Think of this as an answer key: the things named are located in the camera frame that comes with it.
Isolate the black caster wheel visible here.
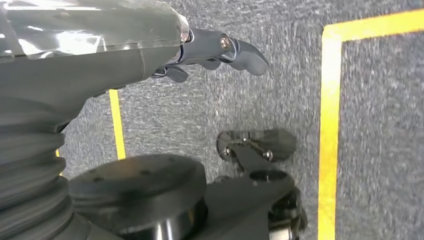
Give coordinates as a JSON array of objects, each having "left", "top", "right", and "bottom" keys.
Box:
[
  {"left": 268, "top": 188, "right": 309, "bottom": 240},
  {"left": 216, "top": 128, "right": 298, "bottom": 173}
]

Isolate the yellow floor tape square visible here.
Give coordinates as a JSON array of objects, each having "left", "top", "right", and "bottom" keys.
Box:
[
  {"left": 317, "top": 8, "right": 424, "bottom": 240},
  {"left": 54, "top": 89, "right": 127, "bottom": 176}
]

